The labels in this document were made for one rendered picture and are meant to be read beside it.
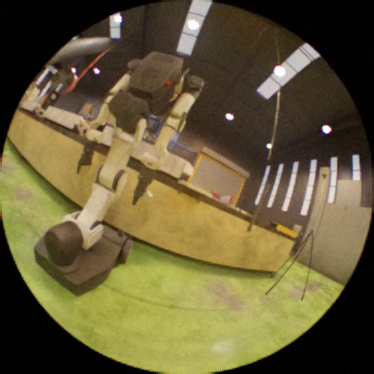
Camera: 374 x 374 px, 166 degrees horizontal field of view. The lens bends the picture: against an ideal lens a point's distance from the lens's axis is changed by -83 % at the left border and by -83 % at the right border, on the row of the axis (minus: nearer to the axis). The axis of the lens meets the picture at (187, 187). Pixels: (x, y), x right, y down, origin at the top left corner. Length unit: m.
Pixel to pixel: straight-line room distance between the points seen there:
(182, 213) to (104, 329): 1.14
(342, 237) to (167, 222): 5.58
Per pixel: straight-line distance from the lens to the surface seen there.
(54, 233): 0.61
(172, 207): 1.25
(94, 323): 0.77
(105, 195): 0.81
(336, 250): 5.70
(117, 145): 0.78
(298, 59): 9.69
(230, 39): 9.41
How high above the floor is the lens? 0.72
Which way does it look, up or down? 3 degrees up
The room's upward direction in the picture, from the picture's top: 25 degrees clockwise
